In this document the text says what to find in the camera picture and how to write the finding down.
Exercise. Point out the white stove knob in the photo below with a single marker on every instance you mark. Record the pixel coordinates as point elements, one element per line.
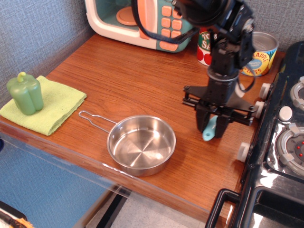
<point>264,90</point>
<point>259,105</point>
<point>243,151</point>

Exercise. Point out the black toy stove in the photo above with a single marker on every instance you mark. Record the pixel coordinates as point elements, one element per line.
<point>272,194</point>

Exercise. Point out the white stove knob middle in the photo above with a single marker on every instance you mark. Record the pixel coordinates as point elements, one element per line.
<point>259,105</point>

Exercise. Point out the white stove knob upper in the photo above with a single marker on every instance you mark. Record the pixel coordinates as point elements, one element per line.
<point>264,90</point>

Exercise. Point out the toy microwave teal and white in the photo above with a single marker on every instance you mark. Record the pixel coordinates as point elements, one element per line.
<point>114,19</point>

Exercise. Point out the stainless steel pot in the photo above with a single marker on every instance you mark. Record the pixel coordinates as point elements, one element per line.
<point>141,144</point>

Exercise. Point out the green toy bell pepper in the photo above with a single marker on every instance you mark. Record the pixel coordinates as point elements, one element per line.
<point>26,92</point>

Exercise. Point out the light blue spatula utensil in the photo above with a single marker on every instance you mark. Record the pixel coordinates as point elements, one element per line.
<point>210,130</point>

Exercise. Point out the green folded cloth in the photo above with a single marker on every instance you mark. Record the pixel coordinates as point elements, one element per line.
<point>60,101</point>

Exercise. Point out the black oven door handle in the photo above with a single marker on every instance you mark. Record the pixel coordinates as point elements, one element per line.
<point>224,195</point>

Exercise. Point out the tomato sauce can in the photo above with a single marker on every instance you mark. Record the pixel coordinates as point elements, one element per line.
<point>204,47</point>

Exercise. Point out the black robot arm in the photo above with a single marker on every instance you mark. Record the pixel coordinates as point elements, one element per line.
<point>230,24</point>

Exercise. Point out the pineapple slices can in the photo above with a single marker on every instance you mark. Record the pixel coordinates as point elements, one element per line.
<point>266,46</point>

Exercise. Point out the white stove knob lower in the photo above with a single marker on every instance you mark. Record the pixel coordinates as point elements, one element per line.
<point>243,151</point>

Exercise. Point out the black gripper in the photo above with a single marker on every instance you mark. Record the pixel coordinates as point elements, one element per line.
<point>218,98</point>

